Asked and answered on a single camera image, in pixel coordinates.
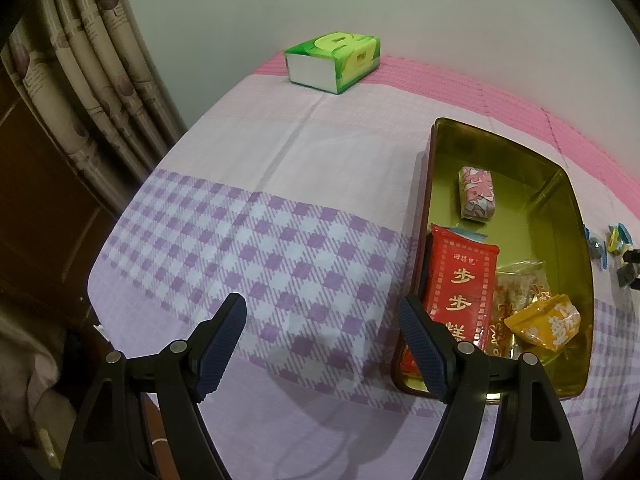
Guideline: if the pink patterned snack packet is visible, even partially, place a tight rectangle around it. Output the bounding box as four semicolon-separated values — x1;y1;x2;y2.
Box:
458;166;496;222

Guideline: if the clear orange cracker packet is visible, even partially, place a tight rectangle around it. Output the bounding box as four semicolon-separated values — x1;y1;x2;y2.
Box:
485;259;555;363

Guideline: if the yellow candy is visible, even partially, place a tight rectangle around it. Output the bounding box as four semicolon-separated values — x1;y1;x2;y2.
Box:
606;240;632;255

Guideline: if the blue candy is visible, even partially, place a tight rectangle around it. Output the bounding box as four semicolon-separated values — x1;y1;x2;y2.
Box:
608;222;632;244

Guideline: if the grey foil snack packet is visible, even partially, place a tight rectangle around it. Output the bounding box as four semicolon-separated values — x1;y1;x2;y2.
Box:
617;262;640;290

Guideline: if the small blue-ended foil candy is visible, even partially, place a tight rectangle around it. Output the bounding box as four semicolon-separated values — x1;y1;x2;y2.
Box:
584;226;608;270

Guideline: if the beige patterned curtain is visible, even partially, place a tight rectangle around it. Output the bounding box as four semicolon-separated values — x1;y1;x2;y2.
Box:
1;0;184;212

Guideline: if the dark wooden cabinet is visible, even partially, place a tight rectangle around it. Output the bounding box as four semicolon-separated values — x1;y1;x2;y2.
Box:
0;70;115;324

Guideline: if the red snack packet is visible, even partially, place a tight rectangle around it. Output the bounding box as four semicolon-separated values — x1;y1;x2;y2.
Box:
410;223;500;350

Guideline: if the green tissue pack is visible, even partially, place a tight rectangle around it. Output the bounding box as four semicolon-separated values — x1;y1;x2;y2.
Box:
284;32;381;94

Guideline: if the yellow snack packet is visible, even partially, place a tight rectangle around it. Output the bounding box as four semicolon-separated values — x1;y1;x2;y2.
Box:
504;294;582;352

